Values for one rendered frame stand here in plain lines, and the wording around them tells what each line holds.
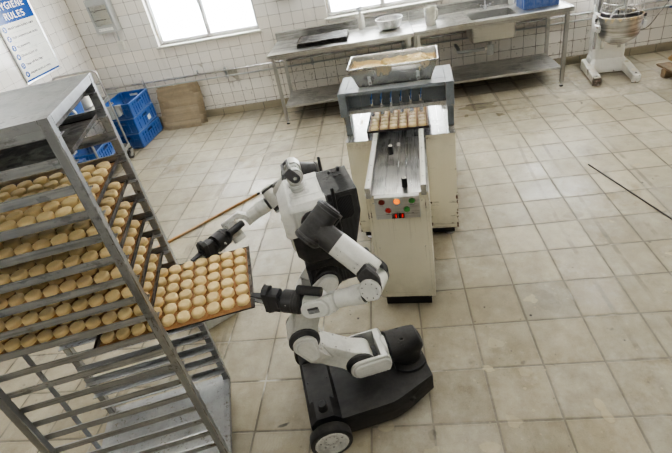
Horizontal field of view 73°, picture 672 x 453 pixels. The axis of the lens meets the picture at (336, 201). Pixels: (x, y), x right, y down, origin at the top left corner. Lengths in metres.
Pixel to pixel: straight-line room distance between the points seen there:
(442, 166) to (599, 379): 1.50
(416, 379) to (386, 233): 0.78
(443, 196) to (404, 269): 0.74
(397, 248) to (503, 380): 0.87
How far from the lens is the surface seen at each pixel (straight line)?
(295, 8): 6.26
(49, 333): 1.99
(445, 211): 3.37
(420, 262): 2.74
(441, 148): 3.11
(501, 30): 5.82
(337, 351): 2.28
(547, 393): 2.65
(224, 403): 2.62
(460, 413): 2.54
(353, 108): 3.08
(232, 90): 6.73
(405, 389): 2.41
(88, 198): 1.53
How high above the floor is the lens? 2.14
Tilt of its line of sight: 32 degrees down
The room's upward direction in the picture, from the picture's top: 12 degrees counter-clockwise
